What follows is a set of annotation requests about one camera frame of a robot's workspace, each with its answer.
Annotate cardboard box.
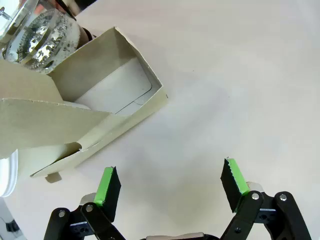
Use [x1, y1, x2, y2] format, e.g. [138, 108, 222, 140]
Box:
[0, 26, 169, 184]

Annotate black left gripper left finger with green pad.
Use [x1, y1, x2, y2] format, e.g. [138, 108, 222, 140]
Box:
[43, 165, 127, 240]

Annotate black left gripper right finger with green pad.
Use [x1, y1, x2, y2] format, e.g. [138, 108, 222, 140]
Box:
[219, 157, 313, 240]

